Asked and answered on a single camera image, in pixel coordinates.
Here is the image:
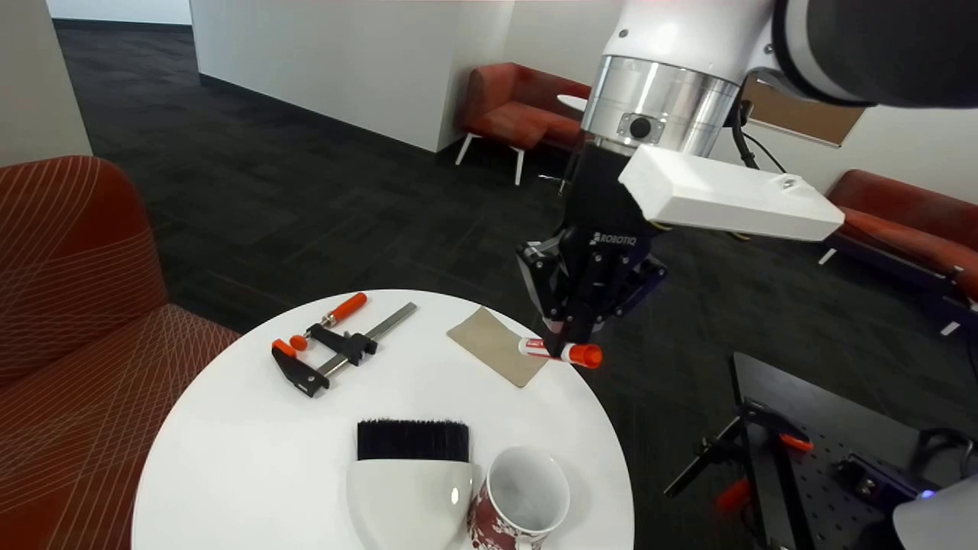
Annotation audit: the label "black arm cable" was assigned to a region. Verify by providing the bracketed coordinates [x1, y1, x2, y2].
[721, 69, 794, 178]

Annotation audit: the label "brown paper sheet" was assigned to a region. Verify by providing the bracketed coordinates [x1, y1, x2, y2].
[444, 305, 554, 392]

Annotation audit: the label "large bar clamp orange handle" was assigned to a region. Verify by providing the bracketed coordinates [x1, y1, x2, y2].
[303, 290, 421, 381]

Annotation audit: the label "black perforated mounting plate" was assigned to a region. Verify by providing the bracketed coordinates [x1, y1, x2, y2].
[728, 348, 978, 550]

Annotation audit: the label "red background sofa white legs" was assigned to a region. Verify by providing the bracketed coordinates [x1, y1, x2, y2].
[453, 61, 592, 189]

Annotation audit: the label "brown cardboard panel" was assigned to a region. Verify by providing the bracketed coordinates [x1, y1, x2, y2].
[738, 73, 872, 149]

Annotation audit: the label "red background sofa dark legs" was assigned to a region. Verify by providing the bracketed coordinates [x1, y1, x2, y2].
[817, 170, 978, 342]

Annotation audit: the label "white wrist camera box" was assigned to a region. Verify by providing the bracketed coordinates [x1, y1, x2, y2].
[615, 145, 847, 245]

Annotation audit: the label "orange black plate clamp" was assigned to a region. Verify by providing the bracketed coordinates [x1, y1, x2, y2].
[713, 409, 820, 463]
[661, 432, 762, 518]

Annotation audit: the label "red and white mug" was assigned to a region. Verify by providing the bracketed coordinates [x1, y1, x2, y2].
[465, 442, 575, 550]

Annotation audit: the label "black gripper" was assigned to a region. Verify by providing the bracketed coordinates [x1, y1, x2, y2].
[513, 145, 673, 362]

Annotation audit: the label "orange striped sofa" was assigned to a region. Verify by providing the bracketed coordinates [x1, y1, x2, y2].
[0, 153, 245, 550]

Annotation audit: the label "orange white marker pen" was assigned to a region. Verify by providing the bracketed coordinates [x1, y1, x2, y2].
[516, 334, 609, 374]

